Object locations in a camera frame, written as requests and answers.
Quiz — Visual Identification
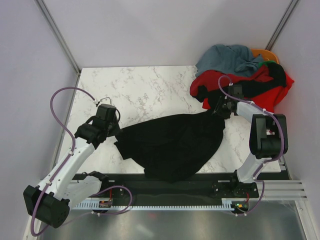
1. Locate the left aluminium corner post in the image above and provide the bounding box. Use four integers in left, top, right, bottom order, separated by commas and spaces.
33, 0, 82, 76

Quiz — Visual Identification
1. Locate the right aluminium corner post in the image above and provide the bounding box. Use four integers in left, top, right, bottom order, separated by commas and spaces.
265, 0, 300, 51

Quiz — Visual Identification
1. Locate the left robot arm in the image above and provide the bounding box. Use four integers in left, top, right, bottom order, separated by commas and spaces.
23, 104, 121, 229

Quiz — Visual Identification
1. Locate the orange basket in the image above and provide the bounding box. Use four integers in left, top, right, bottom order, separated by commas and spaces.
251, 48, 280, 64

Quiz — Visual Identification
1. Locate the black t-shirt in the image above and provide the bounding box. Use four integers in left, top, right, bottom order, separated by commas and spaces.
115, 110, 225, 183
193, 63, 287, 111

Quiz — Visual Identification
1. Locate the red t-shirt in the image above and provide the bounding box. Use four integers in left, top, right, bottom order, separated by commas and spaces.
189, 65, 296, 116

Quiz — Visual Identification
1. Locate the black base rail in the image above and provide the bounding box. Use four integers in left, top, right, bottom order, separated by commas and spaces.
96, 173, 260, 207

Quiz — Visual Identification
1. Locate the black t-shirt in pile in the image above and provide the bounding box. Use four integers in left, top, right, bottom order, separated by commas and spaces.
193, 63, 287, 111

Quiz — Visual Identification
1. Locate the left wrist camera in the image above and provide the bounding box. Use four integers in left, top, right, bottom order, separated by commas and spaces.
93, 96, 112, 107

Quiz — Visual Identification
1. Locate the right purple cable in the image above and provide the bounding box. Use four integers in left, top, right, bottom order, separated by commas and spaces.
217, 74, 286, 183

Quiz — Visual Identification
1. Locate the grey-blue t-shirt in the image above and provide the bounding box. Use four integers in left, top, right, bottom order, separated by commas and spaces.
195, 44, 264, 77

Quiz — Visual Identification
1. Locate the purple cable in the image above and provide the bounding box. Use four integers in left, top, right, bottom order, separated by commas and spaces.
217, 74, 286, 183
29, 86, 112, 237

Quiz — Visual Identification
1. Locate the aluminium extrusion frame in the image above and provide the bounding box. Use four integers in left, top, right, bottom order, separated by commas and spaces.
23, 149, 320, 240

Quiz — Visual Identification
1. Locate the white cable duct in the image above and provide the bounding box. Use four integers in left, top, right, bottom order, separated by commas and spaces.
69, 198, 251, 212

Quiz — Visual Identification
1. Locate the green garment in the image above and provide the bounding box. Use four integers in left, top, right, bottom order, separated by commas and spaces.
258, 60, 277, 68

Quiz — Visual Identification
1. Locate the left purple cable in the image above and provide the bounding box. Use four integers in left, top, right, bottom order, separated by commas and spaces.
29, 86, 112, 237

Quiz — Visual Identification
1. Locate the aluminium corner post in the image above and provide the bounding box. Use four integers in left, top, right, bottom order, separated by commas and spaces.
265, 0, 300, 51
33, 0, 82, 76

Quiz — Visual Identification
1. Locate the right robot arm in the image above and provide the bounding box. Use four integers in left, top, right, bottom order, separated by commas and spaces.
212, 83, 288, 197

